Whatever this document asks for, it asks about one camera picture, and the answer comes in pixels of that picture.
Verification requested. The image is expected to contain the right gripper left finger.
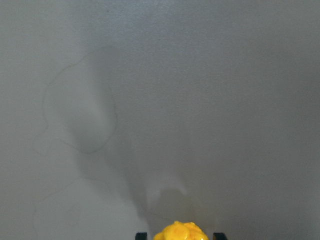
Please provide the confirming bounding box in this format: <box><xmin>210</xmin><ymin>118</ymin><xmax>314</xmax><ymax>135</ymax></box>
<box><xmin>135</xmin><ymin>232</ymin><xmax>148</xmax><ymax>240</ymax></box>

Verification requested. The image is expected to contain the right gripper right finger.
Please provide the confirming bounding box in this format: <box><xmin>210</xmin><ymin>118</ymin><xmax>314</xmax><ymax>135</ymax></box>
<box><xmin>213</xmin><ymin>232</ymin><xmax>227</xmax><ymax>240</ymax></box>

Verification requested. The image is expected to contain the yellow toy corn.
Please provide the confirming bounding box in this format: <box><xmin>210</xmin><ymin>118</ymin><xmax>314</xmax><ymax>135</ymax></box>
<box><xmin>153</xmin><ymin>221</ymin><xmax>209</xmax><ymax>240</ymax></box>

